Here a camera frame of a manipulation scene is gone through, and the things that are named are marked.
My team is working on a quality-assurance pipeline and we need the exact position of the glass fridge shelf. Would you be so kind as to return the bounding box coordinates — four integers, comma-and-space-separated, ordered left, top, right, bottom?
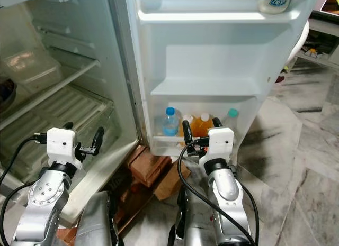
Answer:
0, 58, 102, 131

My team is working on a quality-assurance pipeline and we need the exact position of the silver fridge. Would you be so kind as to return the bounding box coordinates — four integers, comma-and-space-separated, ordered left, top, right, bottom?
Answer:
0, 0, 142, 228

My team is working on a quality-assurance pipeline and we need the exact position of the orange juice bottle white cap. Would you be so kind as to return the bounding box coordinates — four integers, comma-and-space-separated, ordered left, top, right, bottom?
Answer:
180, 115, 194, 139
193, 112, 213, 139

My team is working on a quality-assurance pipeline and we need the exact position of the clear ribbed crisper drawer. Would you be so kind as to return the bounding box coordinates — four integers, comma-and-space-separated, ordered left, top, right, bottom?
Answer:
0, 90, 115, 178

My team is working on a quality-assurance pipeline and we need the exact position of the teal cap clear bottle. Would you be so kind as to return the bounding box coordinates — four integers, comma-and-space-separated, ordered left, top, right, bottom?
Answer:
225, 108, 240, 132

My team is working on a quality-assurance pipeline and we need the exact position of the blue cap water bottle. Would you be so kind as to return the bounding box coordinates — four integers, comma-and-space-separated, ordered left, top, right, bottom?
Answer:
162, 107, 181, 137

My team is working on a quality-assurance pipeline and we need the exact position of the brown wooden board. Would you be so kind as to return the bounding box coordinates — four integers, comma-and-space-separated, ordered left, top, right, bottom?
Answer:
117, 159, 192, 236

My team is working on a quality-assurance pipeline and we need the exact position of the red brick stack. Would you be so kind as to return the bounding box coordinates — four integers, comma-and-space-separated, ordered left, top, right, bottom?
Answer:
127, 145, 171, 186

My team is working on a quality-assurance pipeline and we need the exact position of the clear plastic food container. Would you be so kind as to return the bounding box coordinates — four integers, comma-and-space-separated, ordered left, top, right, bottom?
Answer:
4, 49, 64, 94

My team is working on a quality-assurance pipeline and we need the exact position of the dark bowl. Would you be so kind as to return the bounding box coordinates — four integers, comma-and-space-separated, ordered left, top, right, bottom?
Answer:
0, 79, 16, 112

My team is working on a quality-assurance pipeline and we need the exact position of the silver robot left leg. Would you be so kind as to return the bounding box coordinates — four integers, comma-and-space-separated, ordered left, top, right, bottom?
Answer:
74, 190, 120, 246

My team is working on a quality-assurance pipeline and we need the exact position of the silver robot leg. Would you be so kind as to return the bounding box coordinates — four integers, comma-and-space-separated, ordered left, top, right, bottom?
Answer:
74, 190, 120, 246
168, 185, 213, 246

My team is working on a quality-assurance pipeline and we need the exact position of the silver robot right leg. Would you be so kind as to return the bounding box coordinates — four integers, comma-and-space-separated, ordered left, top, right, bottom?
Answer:
168, 185, 213, 246

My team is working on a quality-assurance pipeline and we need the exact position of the white plastic chair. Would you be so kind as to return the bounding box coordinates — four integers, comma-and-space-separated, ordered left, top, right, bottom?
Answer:
286, 21, 311, 67

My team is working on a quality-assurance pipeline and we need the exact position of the white jar blue label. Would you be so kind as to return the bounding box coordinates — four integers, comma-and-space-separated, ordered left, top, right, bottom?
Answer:
258, 0, 292, 15

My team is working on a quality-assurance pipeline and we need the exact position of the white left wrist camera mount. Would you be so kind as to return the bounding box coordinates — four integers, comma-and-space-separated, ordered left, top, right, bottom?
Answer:
46, 128, 83, 165

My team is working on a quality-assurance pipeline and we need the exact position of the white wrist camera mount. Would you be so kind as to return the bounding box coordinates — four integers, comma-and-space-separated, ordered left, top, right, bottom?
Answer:
46, 128, 83, 165
206, 127, 236, 162

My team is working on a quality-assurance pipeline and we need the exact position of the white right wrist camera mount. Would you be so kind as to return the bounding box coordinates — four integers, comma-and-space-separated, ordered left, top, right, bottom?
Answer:
206, 127, 236, 162

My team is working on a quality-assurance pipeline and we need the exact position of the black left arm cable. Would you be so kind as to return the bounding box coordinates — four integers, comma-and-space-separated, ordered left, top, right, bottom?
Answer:
0, 175, 44, 246
0, 132, 48, 167

